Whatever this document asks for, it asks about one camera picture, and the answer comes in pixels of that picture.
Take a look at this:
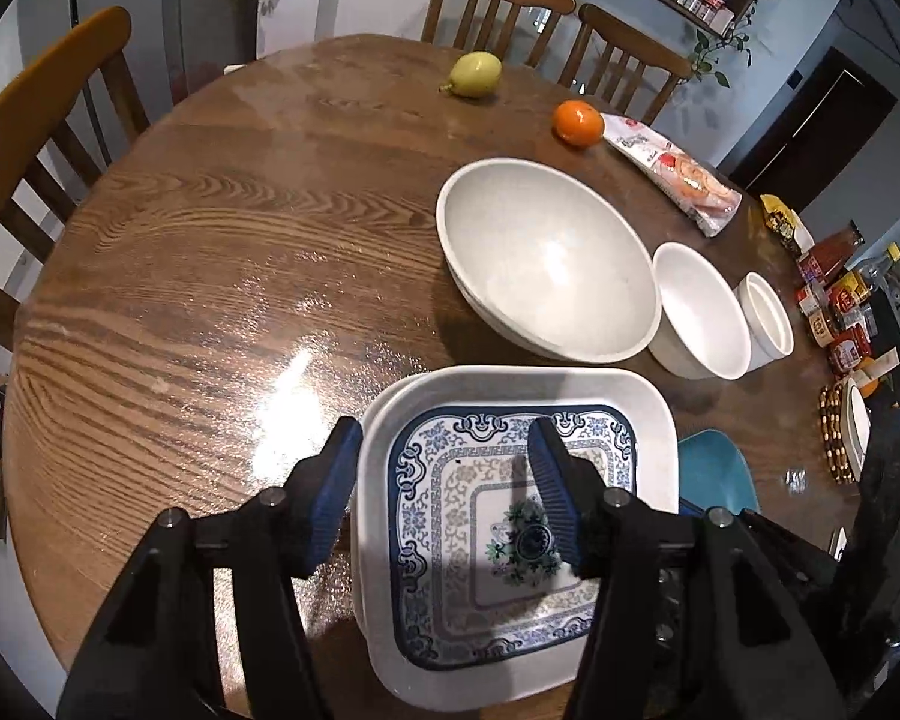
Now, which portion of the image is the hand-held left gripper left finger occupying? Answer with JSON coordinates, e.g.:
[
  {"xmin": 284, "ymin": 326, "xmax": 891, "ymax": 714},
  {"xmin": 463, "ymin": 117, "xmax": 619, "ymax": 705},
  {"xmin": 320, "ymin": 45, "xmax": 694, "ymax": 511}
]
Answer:
[{"xmin": 56, "ymin": 416, "xmax": 365, "ymax": 720}]

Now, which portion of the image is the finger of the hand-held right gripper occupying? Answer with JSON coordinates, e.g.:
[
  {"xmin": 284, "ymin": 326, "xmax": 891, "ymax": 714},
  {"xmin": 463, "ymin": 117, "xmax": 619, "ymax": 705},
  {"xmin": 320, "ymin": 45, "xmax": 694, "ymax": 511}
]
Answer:
[{"xmin": 742, "ymin": 508, "xmax": 845, "ymax": 616}]

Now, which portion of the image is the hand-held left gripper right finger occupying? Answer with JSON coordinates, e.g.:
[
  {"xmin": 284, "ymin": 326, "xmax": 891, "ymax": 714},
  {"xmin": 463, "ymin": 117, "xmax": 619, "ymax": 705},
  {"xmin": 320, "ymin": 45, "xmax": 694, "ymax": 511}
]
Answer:
[{"xmin": 526, "ymin": 416, "xmax": 848, "ymax": 720}]

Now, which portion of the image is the teal plate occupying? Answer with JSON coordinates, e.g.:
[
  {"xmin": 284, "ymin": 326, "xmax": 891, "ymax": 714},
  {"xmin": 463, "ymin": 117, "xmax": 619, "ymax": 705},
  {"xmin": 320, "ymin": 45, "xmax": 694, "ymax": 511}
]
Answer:
[{"xmin": 677, "ymin": 427, "xmax": 760, "ymax": 518}]

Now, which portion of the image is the blue patterned square plate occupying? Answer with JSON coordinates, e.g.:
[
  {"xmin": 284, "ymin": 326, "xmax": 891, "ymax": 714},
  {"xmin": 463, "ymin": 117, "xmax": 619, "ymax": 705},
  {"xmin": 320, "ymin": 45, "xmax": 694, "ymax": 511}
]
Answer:
[{"xmin": 386, "ymin": 403, "xmax": 638, "ymax": 672}]

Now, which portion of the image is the medium white bowl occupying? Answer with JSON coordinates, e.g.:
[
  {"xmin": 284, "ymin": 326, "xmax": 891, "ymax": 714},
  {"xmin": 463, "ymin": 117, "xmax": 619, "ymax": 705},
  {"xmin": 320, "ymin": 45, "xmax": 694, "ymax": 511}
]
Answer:
[{"xmin": 649, "ymin": 241, "xmax": 753, "ymax": 380}]

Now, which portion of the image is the large speckled white bowl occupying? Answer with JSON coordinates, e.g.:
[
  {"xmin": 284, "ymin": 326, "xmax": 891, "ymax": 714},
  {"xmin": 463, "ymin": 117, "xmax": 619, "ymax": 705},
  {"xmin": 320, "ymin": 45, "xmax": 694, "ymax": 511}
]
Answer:
[{"xmin": 435, "ymin": 157, "xmax": 662, "ymax": 362}]

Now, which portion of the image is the beaded wooden trivet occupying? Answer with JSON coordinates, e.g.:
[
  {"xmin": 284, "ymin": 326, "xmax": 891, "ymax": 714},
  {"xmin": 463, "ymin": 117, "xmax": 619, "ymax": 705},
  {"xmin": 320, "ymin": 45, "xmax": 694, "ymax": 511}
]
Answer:
[{"xmin": 819, "ymin": 379, "xmax": 863, "ymax": 485}]

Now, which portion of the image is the white round plate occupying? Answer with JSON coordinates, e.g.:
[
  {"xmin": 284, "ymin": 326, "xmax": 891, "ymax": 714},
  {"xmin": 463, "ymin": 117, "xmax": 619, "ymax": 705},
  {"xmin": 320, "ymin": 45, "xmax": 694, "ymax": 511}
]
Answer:
[{"xmin": 840, "ymin": 377, "xmax": 875, "ymax": 481}]

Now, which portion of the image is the group of condiment jars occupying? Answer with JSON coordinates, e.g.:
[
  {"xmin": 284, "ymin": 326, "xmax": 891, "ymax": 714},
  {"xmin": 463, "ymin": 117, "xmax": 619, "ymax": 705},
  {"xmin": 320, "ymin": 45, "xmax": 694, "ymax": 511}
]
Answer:
[{"xmin": 795, "ymin": 270, "xmax": 882, "ymax": 380}]

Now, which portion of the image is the small white ramekin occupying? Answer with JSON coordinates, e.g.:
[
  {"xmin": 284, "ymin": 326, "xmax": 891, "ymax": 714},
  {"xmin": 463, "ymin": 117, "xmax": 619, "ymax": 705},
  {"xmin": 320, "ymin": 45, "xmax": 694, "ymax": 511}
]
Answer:
[{"xmin": 733, "ymin": 271, "xmax": 796, "ymax": 374}]

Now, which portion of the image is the clear bottle yellow cap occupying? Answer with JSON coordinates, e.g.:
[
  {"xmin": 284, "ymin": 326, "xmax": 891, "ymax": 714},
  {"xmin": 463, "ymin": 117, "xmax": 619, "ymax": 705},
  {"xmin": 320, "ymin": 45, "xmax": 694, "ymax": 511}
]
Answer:
[{"xmin": 851, "ymin": 241, "xmax": 900, "ymax": 293}]

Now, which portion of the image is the red sauce bottle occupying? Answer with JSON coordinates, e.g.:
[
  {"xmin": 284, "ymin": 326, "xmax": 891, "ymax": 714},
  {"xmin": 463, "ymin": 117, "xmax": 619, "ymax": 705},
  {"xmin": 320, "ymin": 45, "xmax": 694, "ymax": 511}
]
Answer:
[{"xmin": 799, "ymin": 221, "xmax": 865, "ymax": 278}]

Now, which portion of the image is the yellow snack packet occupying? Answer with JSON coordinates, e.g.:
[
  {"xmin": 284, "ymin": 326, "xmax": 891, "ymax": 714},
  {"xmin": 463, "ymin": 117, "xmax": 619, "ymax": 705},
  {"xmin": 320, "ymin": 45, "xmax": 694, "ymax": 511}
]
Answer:
[{"xmin": 759, "ymin": 193, "xmax": 815, "ymax": 252}]

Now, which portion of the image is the cake roll snack bag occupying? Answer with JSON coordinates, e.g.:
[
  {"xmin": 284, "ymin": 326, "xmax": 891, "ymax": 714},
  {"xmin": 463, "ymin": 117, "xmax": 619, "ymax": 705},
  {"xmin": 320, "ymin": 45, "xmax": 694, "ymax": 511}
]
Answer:
[{"xmin": 600, "ymin": 111, "xmax": 743, "ymax": 239}]

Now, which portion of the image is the orange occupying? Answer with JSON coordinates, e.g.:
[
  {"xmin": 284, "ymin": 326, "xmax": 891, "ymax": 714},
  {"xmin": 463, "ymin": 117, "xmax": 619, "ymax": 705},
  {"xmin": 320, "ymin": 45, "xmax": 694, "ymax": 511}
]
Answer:
[{"xmin": 553, "ymin": 99, "xmax": 606, "ymax": 148}]

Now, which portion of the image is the dark wooden door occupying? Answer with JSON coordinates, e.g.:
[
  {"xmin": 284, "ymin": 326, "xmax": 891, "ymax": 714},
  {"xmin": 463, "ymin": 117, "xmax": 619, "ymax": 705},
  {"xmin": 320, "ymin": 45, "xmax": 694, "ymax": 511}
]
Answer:
[{"xmin": 720, "ymin": 47, "xmax": 897, "ymax": 211}]

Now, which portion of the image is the green pear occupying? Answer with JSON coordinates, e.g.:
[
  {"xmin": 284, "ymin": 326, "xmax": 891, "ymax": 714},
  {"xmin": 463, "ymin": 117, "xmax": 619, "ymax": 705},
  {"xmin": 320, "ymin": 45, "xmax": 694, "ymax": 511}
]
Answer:
[{"xmin": 439, "ymin": 51, "xmax": 503, "ymax": 100}]

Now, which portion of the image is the hanging vine plant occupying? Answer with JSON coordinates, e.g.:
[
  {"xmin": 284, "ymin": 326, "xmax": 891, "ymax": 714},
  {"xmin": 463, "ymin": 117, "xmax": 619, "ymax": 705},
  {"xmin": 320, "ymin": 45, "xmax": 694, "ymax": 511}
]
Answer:
[{"xmin": 690, "ymin": 0, "xmax": 796, "ymax": 87}]

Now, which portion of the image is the light wooden chair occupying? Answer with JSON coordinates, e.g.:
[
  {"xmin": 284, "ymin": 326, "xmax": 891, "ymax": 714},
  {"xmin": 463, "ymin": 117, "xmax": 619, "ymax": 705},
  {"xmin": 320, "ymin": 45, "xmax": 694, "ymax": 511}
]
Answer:
[{"xmin": 0, "ymin": 6, "xmax": 151, "ymax": 350}]

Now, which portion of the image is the grey refrigerator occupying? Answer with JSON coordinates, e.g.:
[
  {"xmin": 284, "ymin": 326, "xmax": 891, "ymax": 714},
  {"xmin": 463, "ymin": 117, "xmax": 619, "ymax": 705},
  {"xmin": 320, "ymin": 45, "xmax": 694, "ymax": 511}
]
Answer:
[{"xmin": 15, "ymin": 0, "xmax": 260, "ymax": 110}]

